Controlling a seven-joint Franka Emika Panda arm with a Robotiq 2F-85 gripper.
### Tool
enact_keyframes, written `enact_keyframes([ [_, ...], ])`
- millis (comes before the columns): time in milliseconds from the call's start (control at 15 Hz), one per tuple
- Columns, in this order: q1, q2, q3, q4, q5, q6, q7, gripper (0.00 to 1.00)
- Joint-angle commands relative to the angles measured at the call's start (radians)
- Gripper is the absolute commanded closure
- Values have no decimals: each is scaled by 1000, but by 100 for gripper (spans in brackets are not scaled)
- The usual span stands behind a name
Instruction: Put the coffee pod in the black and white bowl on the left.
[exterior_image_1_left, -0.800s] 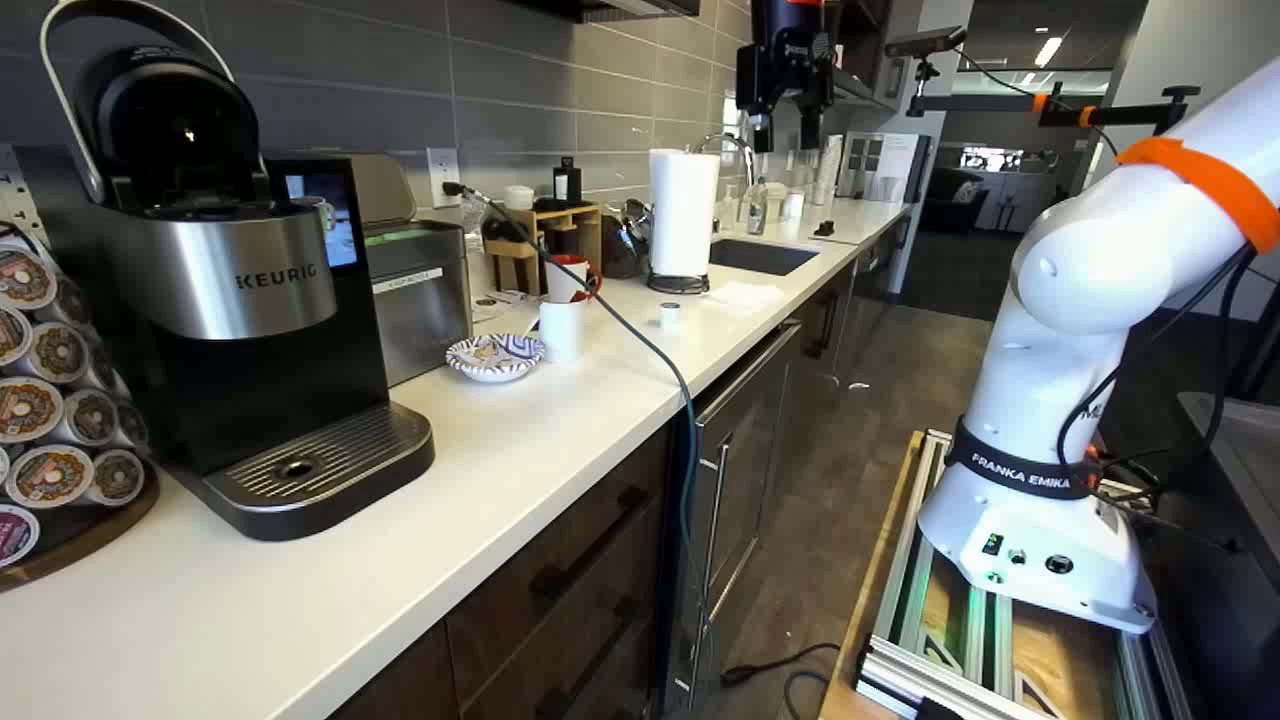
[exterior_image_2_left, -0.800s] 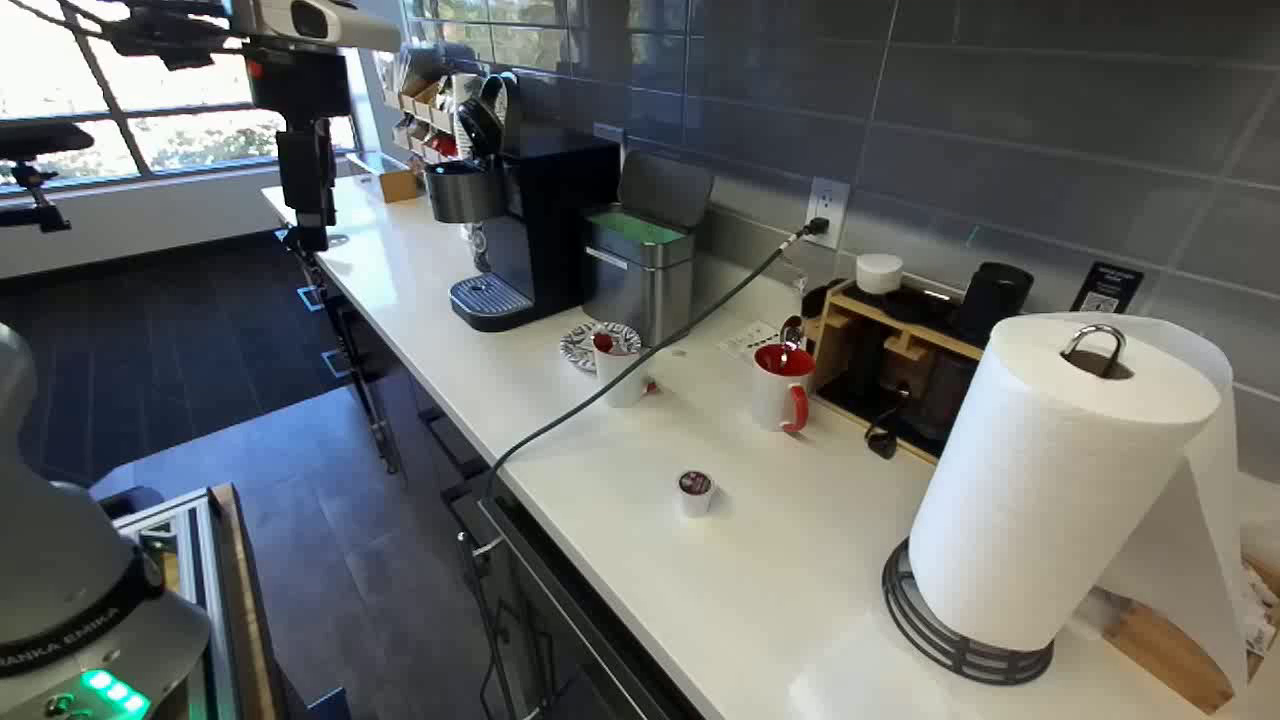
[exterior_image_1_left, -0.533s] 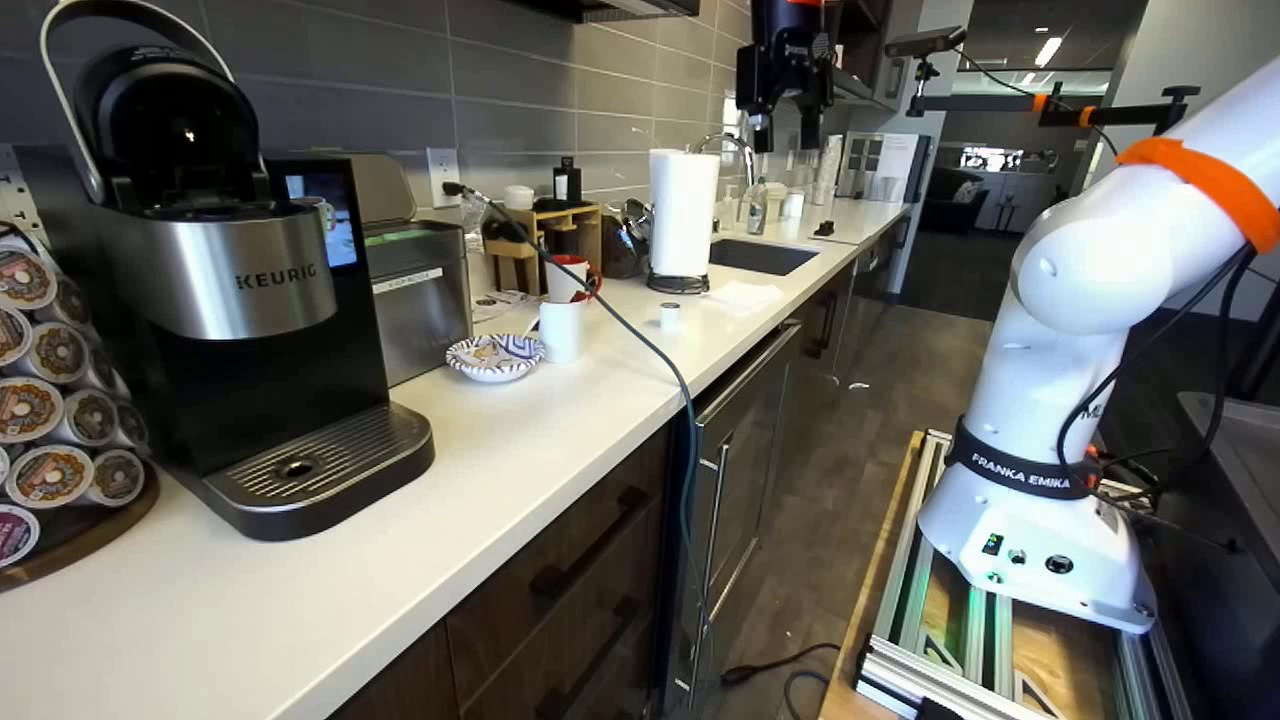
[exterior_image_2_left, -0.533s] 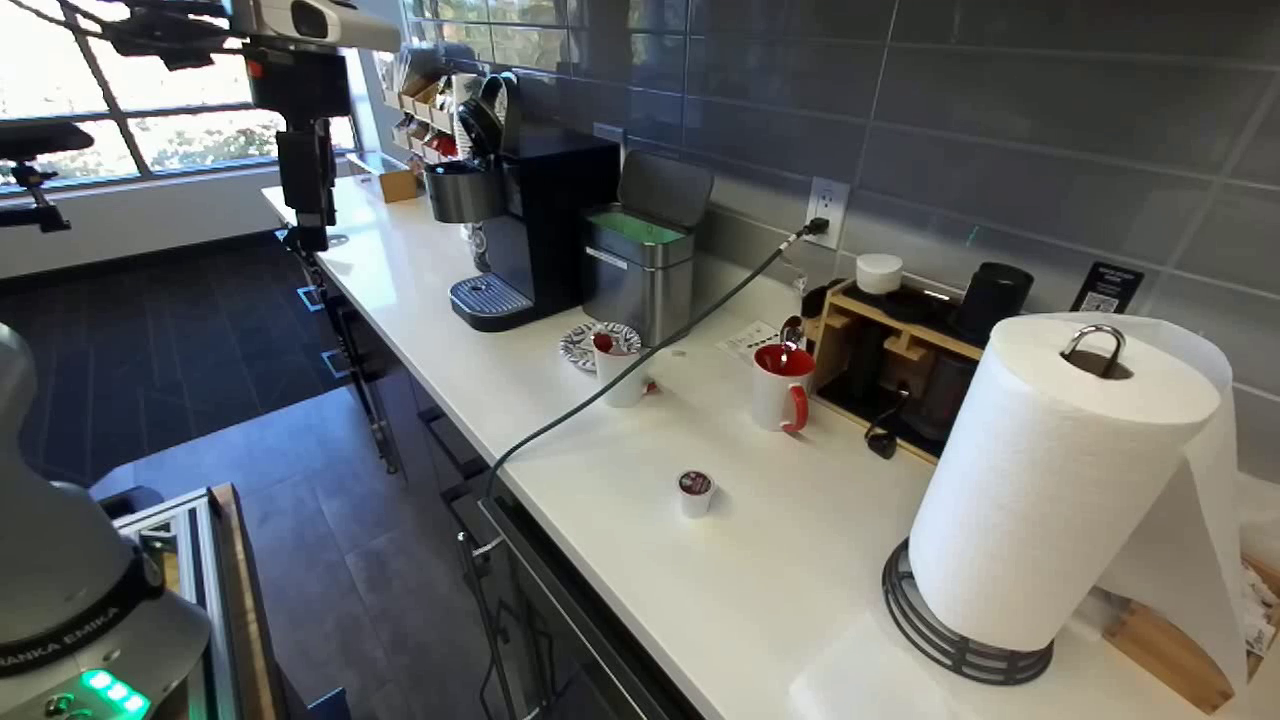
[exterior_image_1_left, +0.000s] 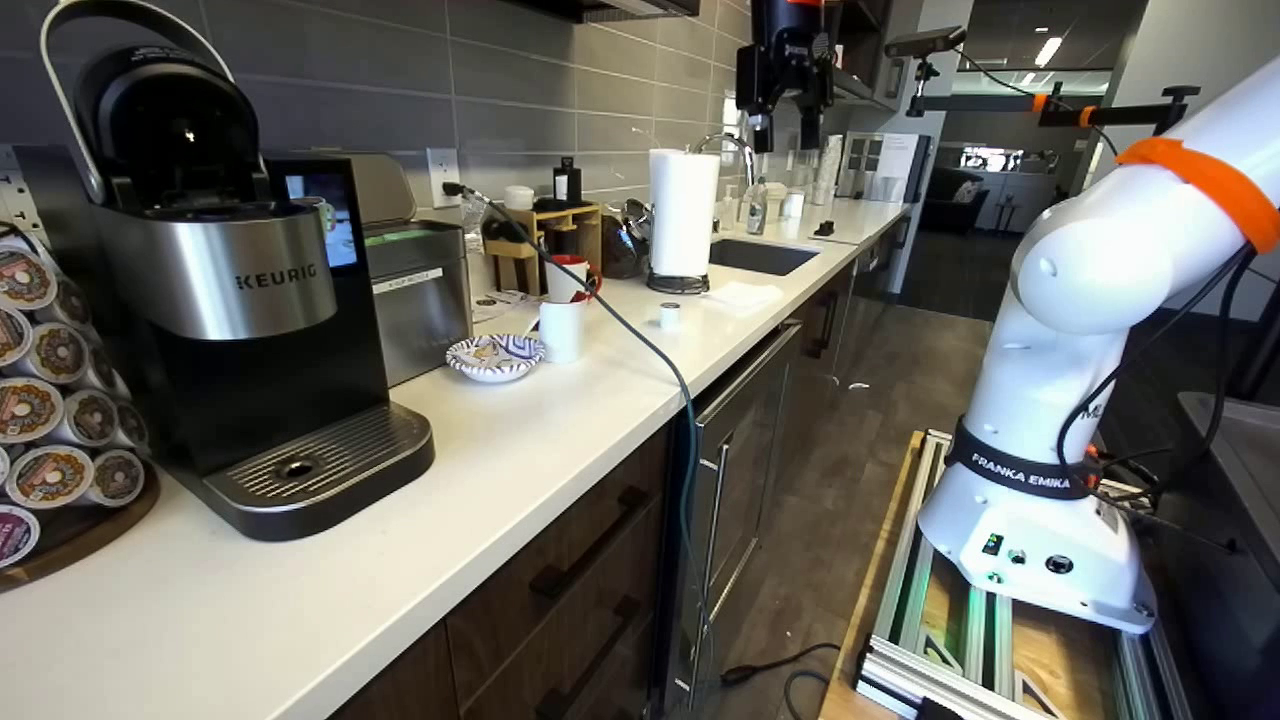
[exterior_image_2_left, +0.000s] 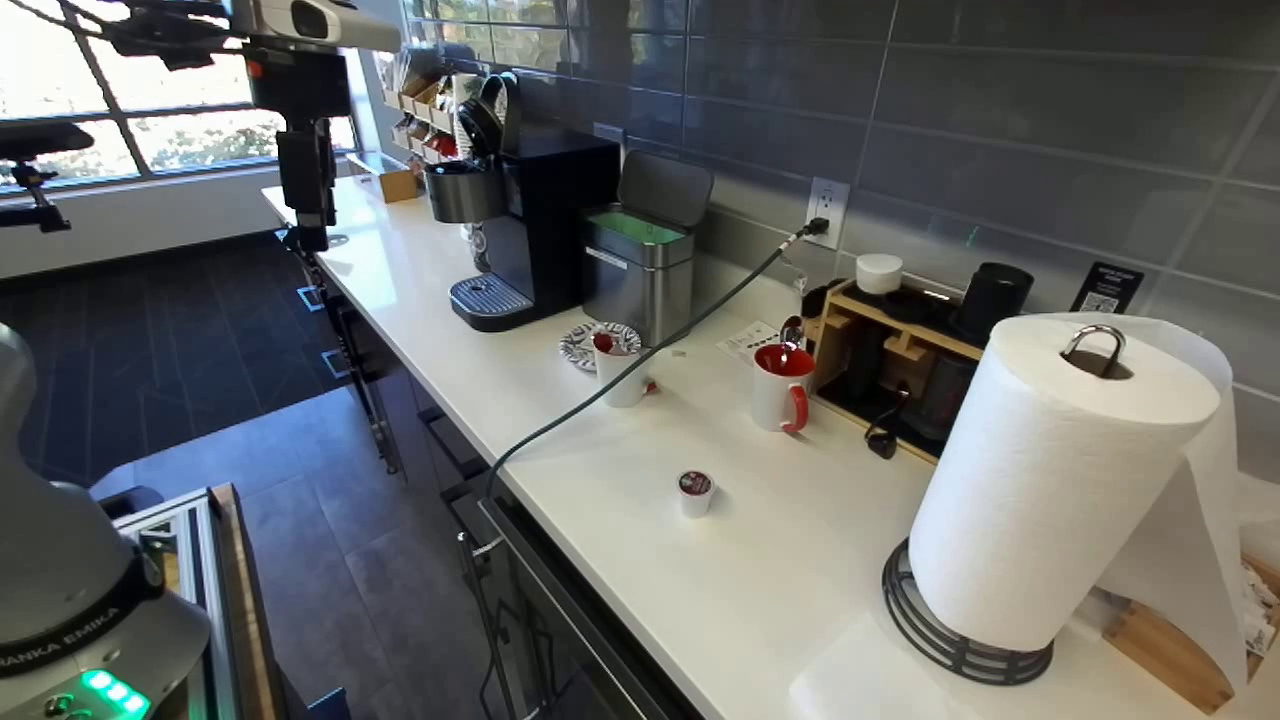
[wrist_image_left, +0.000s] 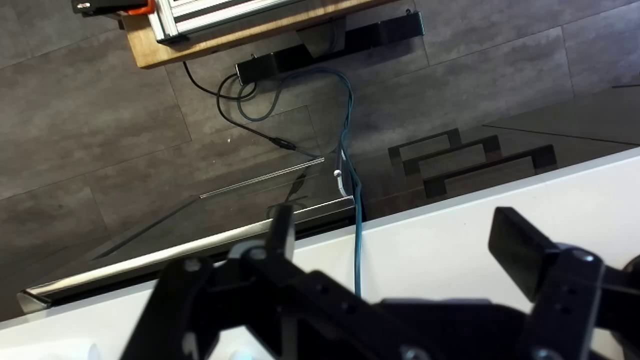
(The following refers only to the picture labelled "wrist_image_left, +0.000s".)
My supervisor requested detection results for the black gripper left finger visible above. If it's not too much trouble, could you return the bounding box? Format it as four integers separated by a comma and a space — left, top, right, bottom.
122, 203, 374, 360

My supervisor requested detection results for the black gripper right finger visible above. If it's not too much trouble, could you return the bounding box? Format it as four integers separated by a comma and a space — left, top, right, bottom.
489, 205, 640, 360

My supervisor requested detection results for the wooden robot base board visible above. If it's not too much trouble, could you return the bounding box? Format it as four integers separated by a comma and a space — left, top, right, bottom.
122, 0, 393, 70

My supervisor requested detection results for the black power strip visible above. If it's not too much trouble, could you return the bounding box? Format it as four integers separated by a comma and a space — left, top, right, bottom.
236, 11, 425, 84

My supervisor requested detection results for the blue cable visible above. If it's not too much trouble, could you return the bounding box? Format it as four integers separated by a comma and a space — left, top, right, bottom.
292, 66, 366, 298

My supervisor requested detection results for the black floor cable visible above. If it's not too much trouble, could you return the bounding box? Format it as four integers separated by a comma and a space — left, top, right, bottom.
180, 59, 322, 159

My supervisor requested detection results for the steel dishwasher handle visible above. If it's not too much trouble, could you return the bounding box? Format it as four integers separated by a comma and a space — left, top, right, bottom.
17, 198, 355, 311

